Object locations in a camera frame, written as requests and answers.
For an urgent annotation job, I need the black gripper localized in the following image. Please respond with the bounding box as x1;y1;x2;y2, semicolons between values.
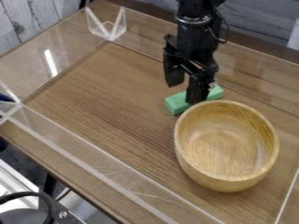
163;16;222;105

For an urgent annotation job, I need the green rectangular block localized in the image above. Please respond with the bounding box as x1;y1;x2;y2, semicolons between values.
164;84;224;116

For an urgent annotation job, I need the light wooden bowl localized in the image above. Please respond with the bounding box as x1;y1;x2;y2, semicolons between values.
173;100;279;193

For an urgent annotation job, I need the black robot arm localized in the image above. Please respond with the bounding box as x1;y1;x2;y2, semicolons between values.
163;0;226;105

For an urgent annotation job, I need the black table leg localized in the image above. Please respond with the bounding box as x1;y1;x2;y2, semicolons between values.
43;174;57;197

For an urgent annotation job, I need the clear acrylic tray wall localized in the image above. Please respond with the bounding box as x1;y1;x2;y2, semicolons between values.
0;1;299;224

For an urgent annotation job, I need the black cable loop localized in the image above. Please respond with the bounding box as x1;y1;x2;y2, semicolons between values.
0;190;56;224

